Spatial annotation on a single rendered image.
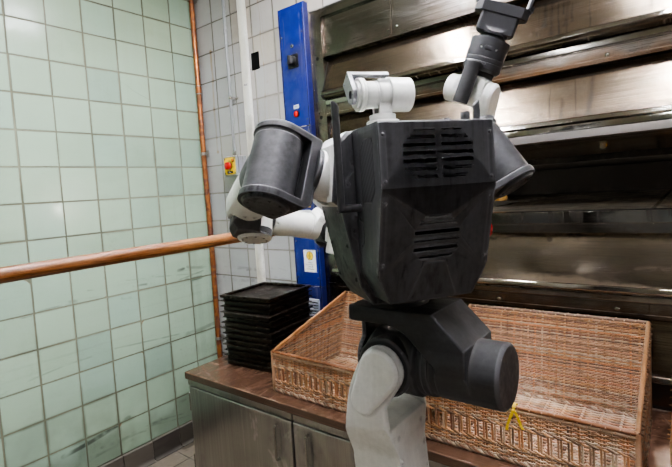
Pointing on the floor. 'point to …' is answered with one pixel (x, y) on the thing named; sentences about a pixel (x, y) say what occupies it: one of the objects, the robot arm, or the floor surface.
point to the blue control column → (296, 86)
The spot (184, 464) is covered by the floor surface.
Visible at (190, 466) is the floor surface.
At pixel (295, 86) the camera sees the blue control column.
